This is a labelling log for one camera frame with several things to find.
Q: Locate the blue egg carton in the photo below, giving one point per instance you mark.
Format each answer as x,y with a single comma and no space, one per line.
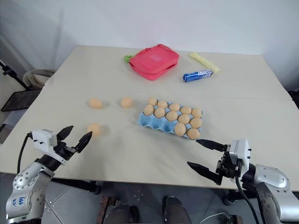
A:
154,122

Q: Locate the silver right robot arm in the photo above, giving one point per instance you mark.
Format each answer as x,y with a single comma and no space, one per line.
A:
273,186

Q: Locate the dark object at wall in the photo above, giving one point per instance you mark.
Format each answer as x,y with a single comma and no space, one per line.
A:
294,94

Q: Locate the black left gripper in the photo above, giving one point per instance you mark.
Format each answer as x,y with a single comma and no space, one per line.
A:
64,149

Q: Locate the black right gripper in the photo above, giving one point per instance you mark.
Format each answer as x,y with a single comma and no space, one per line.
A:
230,166

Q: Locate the dark rounded shape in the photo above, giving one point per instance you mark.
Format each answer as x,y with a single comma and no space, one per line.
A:
177,210
121,211

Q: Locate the blue white snack box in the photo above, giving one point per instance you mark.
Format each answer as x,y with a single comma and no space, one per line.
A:
198,75

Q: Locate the black stand pole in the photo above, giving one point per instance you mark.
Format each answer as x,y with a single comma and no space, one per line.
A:
11,73

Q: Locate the brown egg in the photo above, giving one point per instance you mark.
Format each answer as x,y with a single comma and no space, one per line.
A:
160,112
195,123
95,103
174,107
94,129
196,112
172,116
126,102
180,129
193,133
183,119
152,101
148,109
186,109
162,104

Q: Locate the black table bracket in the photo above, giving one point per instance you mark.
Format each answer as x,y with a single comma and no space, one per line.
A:
236,197

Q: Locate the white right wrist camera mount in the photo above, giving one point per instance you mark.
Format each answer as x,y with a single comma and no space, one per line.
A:
240,151

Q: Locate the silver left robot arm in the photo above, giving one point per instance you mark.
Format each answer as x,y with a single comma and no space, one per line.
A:
25,186

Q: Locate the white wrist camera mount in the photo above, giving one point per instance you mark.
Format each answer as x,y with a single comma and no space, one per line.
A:
43,138
240,151

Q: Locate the beige bin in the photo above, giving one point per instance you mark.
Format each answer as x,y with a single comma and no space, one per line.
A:
38,78

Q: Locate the yellow plastic bag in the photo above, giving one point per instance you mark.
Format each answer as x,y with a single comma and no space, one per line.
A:
204,61

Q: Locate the green pouch loop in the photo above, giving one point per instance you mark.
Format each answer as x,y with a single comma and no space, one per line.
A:
127,58

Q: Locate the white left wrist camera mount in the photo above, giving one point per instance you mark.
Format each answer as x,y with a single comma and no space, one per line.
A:
43,138

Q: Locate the red zip pouch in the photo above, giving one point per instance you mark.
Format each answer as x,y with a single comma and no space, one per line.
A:
154,61

